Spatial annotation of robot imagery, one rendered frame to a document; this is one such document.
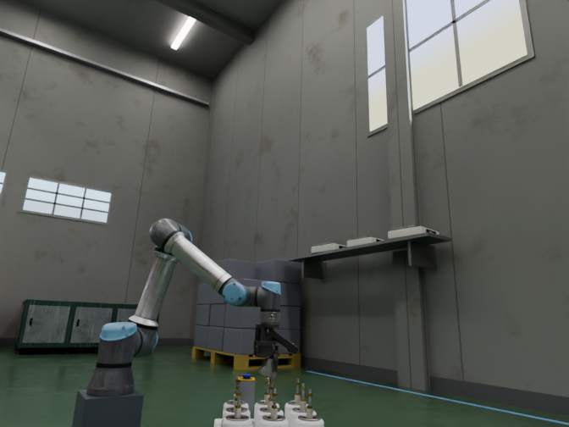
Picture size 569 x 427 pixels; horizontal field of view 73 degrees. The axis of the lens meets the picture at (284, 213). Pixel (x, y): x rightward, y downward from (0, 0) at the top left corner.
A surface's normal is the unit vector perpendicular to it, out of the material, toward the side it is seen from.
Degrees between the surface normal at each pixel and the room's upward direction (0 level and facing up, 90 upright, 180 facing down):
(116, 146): 90
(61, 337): 90
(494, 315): 90
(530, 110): 90
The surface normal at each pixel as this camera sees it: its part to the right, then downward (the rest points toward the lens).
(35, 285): 0.57, -0.20
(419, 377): -0.82, -0.18
